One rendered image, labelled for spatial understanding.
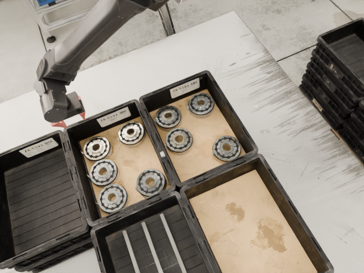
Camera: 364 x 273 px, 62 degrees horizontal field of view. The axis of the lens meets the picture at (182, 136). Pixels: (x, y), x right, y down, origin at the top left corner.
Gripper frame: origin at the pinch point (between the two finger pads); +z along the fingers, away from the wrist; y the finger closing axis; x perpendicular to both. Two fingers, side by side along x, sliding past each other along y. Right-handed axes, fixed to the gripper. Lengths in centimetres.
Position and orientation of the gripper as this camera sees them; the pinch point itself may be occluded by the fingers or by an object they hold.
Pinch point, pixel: (74, 121)
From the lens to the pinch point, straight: 103.1
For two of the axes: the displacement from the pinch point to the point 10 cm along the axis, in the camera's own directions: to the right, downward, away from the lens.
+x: -4.0, -7.8, 4.7
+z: 1.1, 4.7, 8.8
